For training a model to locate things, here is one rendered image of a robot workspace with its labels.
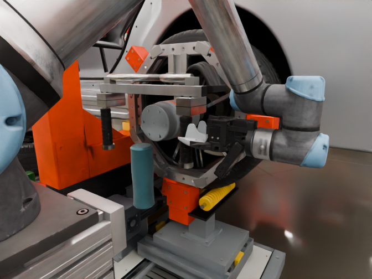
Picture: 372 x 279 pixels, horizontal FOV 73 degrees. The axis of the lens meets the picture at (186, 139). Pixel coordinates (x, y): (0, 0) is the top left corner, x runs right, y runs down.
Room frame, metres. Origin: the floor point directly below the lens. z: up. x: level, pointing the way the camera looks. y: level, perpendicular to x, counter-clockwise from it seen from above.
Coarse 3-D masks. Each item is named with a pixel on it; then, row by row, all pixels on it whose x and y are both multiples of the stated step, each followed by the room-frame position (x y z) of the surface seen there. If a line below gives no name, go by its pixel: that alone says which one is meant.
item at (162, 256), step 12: (156, 228) 1.25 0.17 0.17; (144, 240) 1.17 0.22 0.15; (252, 240) 1.14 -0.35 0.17; (144, 252) 1.10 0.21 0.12; (156, 252) 1.06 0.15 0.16; (168, 252) 1.08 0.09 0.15; (240, 252) 1.04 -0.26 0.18; (168, 264) 1.02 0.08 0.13; (180, 264) 0.98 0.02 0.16; (192, 264) 1.00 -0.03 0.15; (240, 264) 1.00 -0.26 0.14; (192, 276) 0.95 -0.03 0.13; (204, 276) 0.91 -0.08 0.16; (216, 276) 0.92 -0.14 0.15; (228, 276) 0.91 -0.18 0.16
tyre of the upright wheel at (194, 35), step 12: (180, 36) 1.05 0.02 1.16; (192, 36) 1.02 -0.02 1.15; (204, 36) 0.99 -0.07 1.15; (252, 48) 1.03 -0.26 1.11; (264, 60) 1.01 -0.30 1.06; (264, 72) 0.90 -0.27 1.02; (144, 96) 1.17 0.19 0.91; (240, 168) 0.90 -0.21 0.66; (252, 168) 0.89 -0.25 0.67; (216, 180) 0.95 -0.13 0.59; (228, 180) 0.93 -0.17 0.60
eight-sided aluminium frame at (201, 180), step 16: (160, 48) 1.00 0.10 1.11; (176, 48) 0.96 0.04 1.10; (192, 48) 0.93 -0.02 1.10; (208, 48) 0.89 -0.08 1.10; (144, 64) 1.05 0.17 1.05; (160, 64) 1.07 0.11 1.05; (224, 80) 0.86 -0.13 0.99; (128, 96) 1.10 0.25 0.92; (240, 112) 0.82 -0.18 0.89; (160, 160) 1.07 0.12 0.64; (160, 176) 1.01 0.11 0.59; (176, 176) 0.97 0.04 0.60; (192, 176) 0.93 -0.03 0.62; (208, 176) 0.88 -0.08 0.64
